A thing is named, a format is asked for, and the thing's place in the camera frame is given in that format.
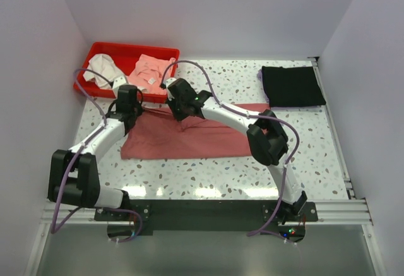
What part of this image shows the dusty red t-shirt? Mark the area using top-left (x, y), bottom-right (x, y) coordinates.
top-left (121, 107), bottom-right (251, 160)

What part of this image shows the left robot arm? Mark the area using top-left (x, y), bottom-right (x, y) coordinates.
top-left (47, 85), bottom-right (143, 220)

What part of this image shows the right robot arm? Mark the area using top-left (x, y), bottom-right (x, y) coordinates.
top-left (163, 78), bottom-right (307, 221)

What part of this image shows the light pink t-shirt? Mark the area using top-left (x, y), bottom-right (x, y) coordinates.
top-left (126, 54), bottom-right (176, 95)

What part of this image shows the white t-shirt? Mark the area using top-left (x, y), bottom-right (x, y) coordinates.
top-left (83, 54), bottom-right (124, 90)

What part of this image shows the red plastic bin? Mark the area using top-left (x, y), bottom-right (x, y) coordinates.
top-left (73, 42), bottom-right (181, 105)

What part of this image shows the lavender folded t-shirt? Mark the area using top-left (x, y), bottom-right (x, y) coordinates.
top-left (257, 66), bottom-right (276, 107)

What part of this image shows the black folded t-shirt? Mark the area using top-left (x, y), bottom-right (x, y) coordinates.
top-left (273, 67), bottom-right (326, 108)

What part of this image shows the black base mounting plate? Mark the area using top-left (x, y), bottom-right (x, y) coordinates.
top-left (94, 198), bottom-right (318, 243)

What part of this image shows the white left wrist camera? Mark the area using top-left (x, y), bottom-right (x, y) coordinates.
top-left (112, 75), bottom-right (128, 92)

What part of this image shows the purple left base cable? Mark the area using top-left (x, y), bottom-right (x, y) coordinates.
top-left (107, 208), bottom-right (146, 243)

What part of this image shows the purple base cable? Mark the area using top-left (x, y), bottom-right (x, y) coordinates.
top-left (247, 229), bottom-right (304, 243)
top-left (107, 208), bottom-right (146, 243)

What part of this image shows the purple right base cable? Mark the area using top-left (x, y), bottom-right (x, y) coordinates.
top-left (247, 229), bottom-right (304, 243)

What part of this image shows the aluminium frame rail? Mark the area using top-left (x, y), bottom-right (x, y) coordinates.
top-left (40, 56), bottom-right (375, 226)

